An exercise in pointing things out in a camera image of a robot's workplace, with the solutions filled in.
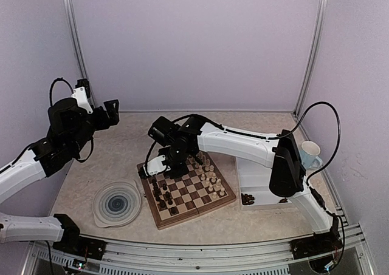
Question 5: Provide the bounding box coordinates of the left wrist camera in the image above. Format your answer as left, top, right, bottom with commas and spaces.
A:
71, 78, 93, 114

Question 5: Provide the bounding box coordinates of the white plastic tray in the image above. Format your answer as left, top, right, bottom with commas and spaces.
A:
235, 158, 294, 211

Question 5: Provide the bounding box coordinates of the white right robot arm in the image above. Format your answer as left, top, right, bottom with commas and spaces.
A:
139, 114, 339, 253

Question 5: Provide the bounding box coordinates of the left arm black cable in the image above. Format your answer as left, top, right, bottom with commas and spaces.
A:
48, 77, 95, 162

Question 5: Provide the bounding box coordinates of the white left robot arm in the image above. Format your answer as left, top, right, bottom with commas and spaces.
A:
1, 97, 119, 254

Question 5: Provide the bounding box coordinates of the wooden chess board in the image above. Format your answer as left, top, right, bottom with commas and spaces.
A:
141, 164, 236, 230

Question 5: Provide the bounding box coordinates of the dark piece back rank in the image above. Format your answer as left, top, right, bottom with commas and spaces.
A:
160, 200, 167, 209

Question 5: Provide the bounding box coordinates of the white chess pieces row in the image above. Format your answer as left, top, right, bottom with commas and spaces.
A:
187, 152, 228, 205

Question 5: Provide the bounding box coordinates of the front aluminium rail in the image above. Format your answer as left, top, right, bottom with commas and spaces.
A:
18, 223, 374, 275

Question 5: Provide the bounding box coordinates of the left aluminium frame post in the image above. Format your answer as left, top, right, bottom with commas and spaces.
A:
60, 0, 100, 117

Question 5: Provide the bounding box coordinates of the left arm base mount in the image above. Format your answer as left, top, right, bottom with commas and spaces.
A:
52, 214, 106, 260

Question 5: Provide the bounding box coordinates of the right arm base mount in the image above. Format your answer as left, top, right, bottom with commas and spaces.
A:
290, 232, 345, 274

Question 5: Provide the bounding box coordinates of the collapsible silicone bowl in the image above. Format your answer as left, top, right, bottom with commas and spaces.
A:
92, 180, 142, 228

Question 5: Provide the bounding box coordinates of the aluminium frame post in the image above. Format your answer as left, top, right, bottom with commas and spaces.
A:
293, 0, 328, 117
60, 0, 100, 117

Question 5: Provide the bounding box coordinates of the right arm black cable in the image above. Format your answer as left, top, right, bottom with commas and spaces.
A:
142, 101, 342, 215

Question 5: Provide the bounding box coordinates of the dark chess piece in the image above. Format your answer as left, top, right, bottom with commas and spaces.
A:
151, 178, 159, 188

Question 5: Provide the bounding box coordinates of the light blue mug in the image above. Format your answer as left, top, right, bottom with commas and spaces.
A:
300, 141, 323, 170

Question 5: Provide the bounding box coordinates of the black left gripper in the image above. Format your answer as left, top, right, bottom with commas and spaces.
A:
68, 99, 119, 154

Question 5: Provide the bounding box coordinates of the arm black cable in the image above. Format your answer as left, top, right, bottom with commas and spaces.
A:
48, 77, 95, 162
142, 101, 342, 215

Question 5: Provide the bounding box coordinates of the right aluminium frame post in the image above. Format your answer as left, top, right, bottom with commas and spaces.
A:
293, 0, 328, 117

